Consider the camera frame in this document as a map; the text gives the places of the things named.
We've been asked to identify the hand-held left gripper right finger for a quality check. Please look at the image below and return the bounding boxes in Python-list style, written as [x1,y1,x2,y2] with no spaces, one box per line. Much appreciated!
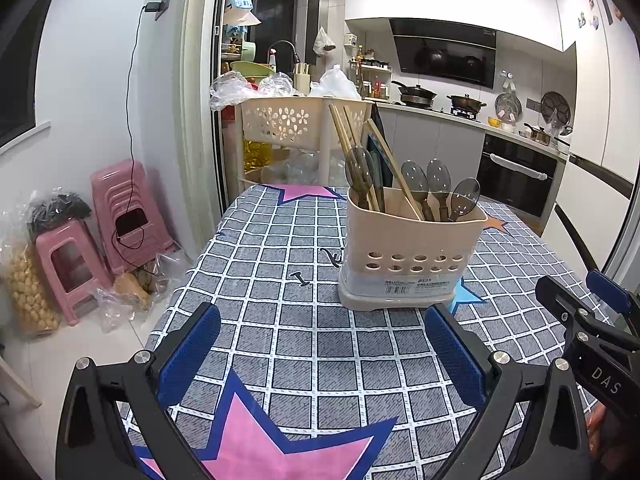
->
[424,304,598,480]

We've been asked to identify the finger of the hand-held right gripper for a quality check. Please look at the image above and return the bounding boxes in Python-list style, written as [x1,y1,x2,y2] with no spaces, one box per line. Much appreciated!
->
[586,270,640,333]
[535,275,640,351]

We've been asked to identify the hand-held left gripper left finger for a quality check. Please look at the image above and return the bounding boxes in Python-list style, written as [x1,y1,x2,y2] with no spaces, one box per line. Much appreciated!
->
[55,302,223,480]

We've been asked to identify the beige plastic utensil holder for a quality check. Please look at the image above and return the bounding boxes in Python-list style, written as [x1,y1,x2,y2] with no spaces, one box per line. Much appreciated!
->
[336,186,488,311]

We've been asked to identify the person's right hand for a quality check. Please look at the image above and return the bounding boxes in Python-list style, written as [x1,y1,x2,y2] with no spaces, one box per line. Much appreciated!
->
[585,395,640,480]

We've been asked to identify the grey checked star tablecloth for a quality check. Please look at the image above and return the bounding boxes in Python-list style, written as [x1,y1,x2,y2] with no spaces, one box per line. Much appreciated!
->
[122,182,608,480]

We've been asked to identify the clear plastic bag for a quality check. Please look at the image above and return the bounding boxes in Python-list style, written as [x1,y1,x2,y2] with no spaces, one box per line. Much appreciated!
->
[95,255,193,333]

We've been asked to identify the black built-in oven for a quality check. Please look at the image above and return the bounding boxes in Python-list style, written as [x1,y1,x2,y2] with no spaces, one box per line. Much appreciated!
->
[475,132,563,221]

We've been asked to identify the black smartphone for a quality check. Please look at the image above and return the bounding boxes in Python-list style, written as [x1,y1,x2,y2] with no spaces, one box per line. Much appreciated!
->
[115,208,149,236]

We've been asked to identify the small steel saucepan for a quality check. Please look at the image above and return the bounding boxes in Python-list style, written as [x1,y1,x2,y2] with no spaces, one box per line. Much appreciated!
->
[524,122,553,145]

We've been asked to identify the bag of yellow balls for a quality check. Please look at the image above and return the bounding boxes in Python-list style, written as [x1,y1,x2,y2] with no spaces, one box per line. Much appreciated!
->
[2,240,61,338]

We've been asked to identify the small pink stool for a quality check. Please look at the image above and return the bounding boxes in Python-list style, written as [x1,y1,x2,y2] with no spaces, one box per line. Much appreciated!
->
[35,219,113,327]

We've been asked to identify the stack of pink stools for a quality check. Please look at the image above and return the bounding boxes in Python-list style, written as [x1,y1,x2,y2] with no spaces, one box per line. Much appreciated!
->
[90,159,178,276]

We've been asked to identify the white refrigerator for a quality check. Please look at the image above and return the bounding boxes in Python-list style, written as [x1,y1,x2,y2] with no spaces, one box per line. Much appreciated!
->
[542,0,640,281]

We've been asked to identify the dark round steamer rack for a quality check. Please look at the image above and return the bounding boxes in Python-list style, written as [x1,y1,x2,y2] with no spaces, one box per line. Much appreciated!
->
[540,91,572,133]

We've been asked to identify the black mesh bag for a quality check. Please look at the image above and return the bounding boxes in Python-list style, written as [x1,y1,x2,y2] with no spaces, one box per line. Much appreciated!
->
[27,191,93,233]

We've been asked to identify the black hanging cloth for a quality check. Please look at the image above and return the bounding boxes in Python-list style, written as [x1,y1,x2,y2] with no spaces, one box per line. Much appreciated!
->
[365,102,401,191]

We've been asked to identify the yellow cooking oil bottle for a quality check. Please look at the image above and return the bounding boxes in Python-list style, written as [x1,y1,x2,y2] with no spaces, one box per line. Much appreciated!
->
[243,140,281,173]

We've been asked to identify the grey kitchen cabinet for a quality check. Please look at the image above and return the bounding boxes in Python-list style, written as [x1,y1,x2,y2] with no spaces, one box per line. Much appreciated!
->
[375,102,486,201]

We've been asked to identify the dark cooking pot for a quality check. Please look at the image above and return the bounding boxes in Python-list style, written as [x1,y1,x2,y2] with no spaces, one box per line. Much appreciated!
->
[446,92,487,115]

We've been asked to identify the beige perforated basket cart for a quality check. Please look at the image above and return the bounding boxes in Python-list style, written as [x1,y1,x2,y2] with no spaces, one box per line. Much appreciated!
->
[235,96,373,196]

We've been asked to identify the black wok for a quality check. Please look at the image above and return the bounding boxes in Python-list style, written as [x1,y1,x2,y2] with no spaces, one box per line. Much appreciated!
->
[391,80,438,106]

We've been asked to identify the crumpled clear plastic bags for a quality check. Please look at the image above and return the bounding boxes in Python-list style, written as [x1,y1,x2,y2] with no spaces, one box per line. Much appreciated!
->
[209,71,296,111]

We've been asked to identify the black range hood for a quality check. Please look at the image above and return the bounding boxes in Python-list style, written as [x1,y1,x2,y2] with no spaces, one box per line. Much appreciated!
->
[389,18,497,88]

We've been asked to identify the white spice rack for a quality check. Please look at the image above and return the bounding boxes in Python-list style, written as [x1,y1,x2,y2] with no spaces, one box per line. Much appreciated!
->
[348,45,393,101]

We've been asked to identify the green basin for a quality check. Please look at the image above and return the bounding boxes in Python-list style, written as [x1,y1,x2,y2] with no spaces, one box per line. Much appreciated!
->
[230,61,275,77]

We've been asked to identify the black kitchen faucet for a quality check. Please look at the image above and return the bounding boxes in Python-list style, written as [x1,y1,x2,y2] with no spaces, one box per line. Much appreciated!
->
[270,40,302,76]

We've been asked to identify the dark window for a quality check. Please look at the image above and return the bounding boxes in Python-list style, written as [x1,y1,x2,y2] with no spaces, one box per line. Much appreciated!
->
[0,0,38,141]

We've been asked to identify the hanging white plastic bag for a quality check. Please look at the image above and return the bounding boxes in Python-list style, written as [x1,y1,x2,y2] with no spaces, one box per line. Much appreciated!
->
[313,26,337,57]

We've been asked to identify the black charging cable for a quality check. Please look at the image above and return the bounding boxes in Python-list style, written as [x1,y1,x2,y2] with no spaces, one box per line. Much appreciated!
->
[112,7,151,251]

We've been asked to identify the black wall charger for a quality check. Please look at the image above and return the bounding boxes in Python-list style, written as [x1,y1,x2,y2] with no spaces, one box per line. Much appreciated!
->
[142,0,172,22]

